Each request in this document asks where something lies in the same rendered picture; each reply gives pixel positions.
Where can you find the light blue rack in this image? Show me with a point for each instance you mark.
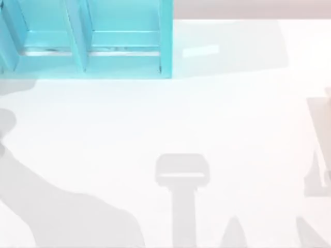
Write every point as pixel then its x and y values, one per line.
pixel 124 67

